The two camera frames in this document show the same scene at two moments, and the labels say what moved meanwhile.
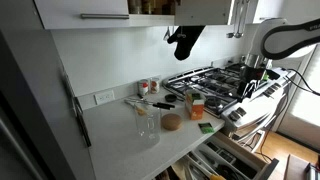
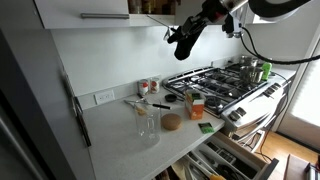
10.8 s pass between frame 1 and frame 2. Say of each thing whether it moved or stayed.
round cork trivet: stayed
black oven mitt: stayed
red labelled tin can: stayed
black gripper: moved
